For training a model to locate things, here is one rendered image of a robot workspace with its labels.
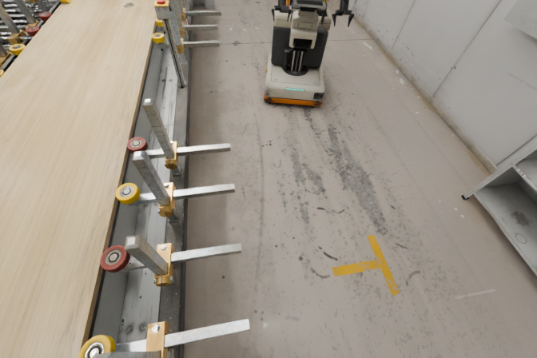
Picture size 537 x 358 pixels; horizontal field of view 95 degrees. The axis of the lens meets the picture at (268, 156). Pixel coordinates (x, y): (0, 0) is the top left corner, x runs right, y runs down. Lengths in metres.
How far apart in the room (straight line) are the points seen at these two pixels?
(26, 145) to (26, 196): 0.28
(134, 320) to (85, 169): 0.63
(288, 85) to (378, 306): 1.97
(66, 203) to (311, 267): 1.42
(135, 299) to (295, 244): 1.08
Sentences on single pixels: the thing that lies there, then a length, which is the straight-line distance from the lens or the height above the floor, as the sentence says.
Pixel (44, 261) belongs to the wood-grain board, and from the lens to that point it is 1.12.
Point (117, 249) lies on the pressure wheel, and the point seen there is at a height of 0.91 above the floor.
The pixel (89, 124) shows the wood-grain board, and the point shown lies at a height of 0.90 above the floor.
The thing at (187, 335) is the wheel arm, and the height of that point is 0.83.
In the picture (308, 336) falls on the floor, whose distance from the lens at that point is 1.80.
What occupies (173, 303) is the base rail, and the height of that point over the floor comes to 0.70.
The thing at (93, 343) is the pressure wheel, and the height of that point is 0.91.
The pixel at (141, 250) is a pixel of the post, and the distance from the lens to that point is 0.78.
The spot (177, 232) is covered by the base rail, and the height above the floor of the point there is 0.70.
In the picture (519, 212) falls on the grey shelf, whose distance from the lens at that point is 2.73.
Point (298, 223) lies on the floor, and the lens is 1.96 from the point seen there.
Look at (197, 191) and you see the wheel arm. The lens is 1.09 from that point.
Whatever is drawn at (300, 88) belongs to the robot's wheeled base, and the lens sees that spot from 2.61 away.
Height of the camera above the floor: 1.77
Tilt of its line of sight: 52 degrees down
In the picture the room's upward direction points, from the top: 5 degrees clockwise
